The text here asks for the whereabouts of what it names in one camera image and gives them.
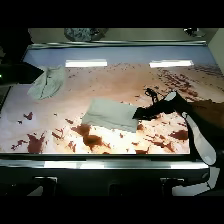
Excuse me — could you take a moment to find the pale green garment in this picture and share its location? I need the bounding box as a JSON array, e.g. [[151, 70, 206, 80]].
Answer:
[[80, 97, 140, 134]]

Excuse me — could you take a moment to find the pale grey garment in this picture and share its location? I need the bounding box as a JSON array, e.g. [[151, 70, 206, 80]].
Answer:
[[27, 64, 66, 101]]

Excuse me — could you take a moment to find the brown garment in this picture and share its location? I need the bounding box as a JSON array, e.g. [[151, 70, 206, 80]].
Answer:
[[191, 99, 224, 134]]

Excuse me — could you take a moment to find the grey patterned bundle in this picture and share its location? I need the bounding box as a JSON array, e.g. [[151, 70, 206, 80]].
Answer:
[[63, 27, 110, 43]]

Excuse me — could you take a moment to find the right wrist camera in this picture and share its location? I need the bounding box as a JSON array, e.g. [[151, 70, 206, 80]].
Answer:
[[143, 87, 166, 105]]

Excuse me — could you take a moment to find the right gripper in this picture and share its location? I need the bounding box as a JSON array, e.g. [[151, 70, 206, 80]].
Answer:
[[132, 101, 168, 121]]

